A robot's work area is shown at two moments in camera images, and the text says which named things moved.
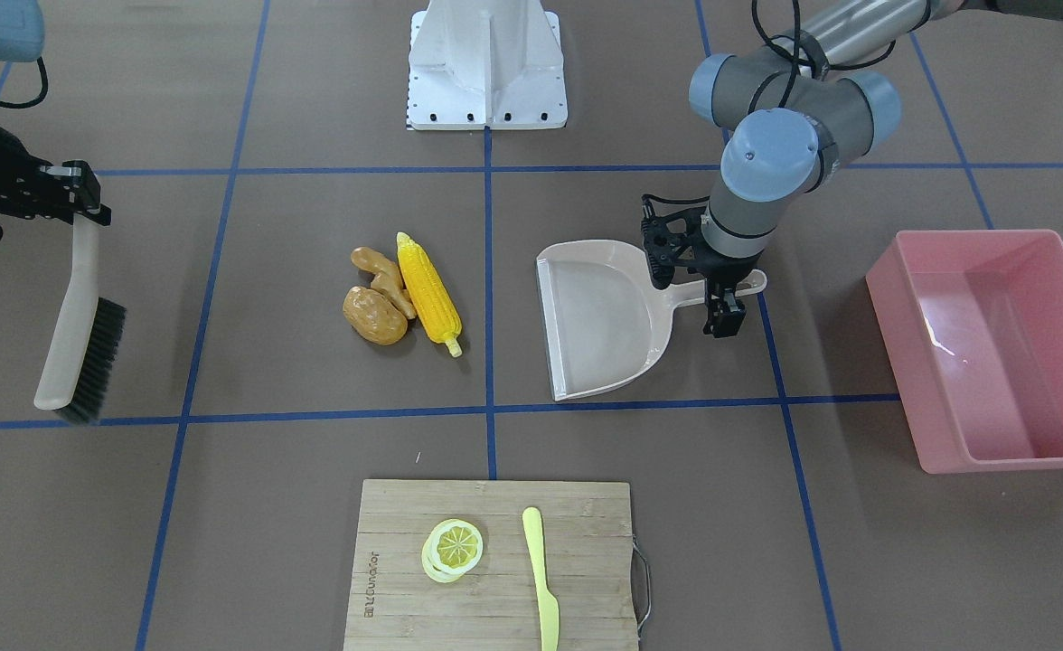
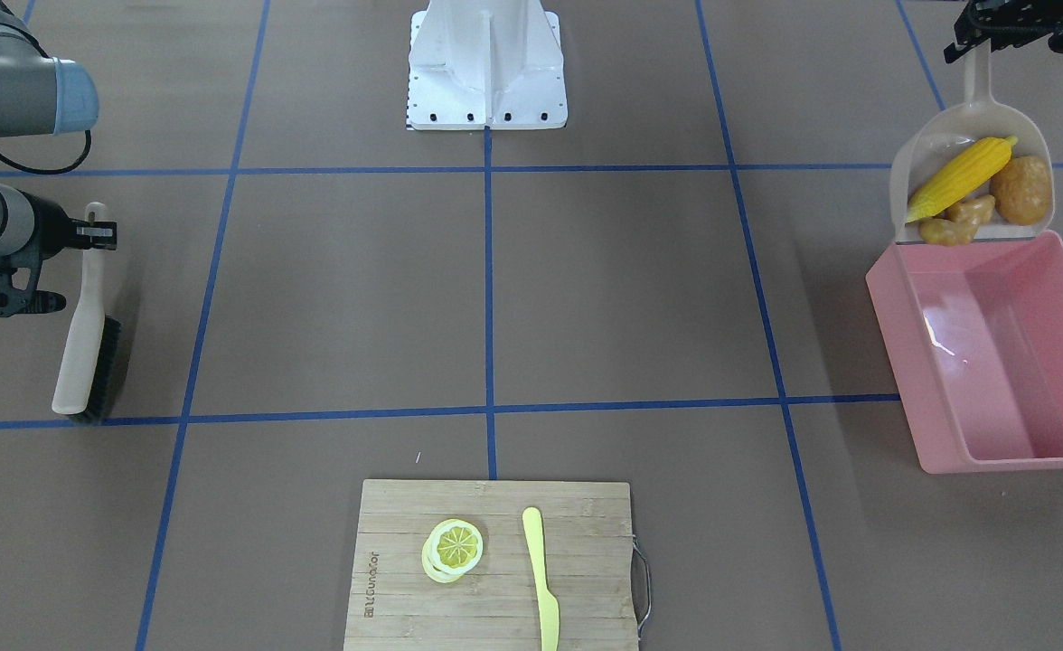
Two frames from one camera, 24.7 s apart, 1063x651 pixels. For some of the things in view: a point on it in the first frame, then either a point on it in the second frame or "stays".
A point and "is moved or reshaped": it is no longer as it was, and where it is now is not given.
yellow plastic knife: x=549 y=608 stays
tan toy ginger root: x=387 y=278 to x=960 y=222
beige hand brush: x=80 y=371 is moved or reshaped
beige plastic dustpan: x=605 y=317 to x=936 y=143
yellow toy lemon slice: x=452 y=548 stays
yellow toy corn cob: x=433 y=306 to x=960 y=175
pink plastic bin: x=999 y=348 stays
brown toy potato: x=374 y=316 to x=1022 y=190
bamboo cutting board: x=586 y=558 stays
